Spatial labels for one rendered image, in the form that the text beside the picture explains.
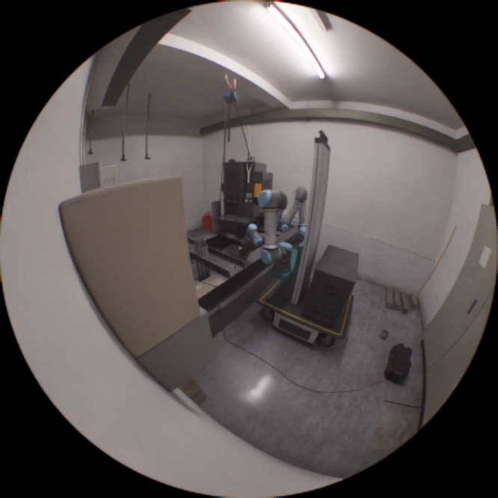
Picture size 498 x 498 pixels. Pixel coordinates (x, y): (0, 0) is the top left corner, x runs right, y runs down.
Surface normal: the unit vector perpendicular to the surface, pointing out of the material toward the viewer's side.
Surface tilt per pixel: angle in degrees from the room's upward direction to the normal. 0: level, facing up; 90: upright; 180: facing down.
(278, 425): 0
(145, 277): 90
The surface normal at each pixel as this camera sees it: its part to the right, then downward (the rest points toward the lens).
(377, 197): -0.60, 0.34
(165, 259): 0.80, 0.29
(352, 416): 0.03, -0.90
